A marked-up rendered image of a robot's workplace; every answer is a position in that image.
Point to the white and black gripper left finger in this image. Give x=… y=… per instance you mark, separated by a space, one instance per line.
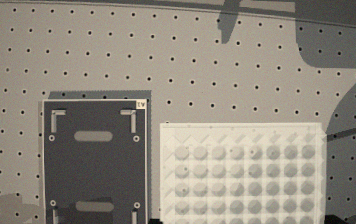
x=155 y=221

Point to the white well plate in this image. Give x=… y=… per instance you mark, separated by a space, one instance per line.
x=271 y=146

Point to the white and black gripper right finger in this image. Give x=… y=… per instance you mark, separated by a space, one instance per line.
x=333 y=219

